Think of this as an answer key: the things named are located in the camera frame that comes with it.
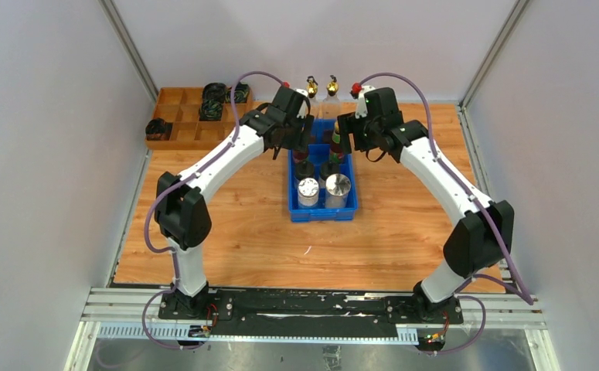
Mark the wooden compartment tray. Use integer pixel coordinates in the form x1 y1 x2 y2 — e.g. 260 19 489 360
145 87 254 150

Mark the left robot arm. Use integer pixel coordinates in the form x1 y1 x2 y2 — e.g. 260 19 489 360
148 86 314 319

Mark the blue plastic divided bin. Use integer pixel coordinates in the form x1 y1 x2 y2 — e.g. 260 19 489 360
287 119 359 223

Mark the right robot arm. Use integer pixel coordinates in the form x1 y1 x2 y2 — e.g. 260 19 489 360
338 83 515 323

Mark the black cap shaker jar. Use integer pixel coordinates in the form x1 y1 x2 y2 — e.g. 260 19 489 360
319 162 340 179

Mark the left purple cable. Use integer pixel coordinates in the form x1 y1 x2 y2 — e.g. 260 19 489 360
141 70 290 352

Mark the black roll left compartment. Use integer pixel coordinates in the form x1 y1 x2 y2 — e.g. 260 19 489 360
145 117 173 141

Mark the tall oil bottle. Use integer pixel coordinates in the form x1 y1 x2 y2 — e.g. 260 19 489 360
306 75 322 119
322 75 342 120

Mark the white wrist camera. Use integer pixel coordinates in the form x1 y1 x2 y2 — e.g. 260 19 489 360
351 83 376 119
295 88 308 98

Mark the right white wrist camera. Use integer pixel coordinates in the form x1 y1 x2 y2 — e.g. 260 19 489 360
351 83 376 119

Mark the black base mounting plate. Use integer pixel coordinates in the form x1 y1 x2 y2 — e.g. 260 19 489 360
158 288 464 340

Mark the silver lid spice jar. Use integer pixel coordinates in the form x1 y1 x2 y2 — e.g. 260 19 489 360
325 173 352 209

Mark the yellow cap sauce bottle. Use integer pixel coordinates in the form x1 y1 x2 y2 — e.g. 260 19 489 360
291 149 309 164
329 122 345 164

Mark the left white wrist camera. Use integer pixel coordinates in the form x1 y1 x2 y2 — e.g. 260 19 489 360
295 88 308 98

